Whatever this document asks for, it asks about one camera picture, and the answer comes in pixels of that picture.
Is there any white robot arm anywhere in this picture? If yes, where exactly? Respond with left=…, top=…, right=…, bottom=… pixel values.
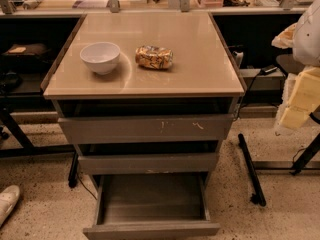
left=271, top=0, right=320, bottom=129

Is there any grey top drawer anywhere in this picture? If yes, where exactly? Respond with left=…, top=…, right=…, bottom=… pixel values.
left=58, top=115, right=233, bottom=144

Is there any grey drawer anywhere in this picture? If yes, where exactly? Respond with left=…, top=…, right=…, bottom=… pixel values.
left=78, top=153, right=218, bottom=175
left=58, top=115, right=233, bottom=144

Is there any grey middle drawer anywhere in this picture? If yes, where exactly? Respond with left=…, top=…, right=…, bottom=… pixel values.
left=78, top=153, right=218, bottom=175

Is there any grey drawer cabinet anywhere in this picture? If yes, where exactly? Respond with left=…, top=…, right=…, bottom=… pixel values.
left=44, top=12, right=246, bottom=179

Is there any black power adapter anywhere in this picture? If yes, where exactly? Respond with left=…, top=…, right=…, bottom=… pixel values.
left=260, top=65, right=277, bottom=75

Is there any black bar on floor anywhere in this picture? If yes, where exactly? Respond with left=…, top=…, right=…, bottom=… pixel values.
left=238, top=134, right=266, bottom=207

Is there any crushed golden snack bag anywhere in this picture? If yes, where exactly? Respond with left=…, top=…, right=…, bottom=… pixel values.
left=135, top=45, right=173, bottom=70

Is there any white bowl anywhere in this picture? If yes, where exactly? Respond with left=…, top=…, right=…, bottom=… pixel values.
left=80, top=42, right=120, bottom=75

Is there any black table leg left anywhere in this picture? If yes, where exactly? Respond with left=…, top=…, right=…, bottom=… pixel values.
left=0, top=108, right=75, bottom=158

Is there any dark box on shelf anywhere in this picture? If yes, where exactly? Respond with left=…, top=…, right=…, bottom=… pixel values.
left=1, top=43, right=50, bottom=62

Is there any white shoe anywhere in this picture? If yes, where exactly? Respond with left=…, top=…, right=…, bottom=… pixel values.
left=0, top=185, right=20, bottom=227

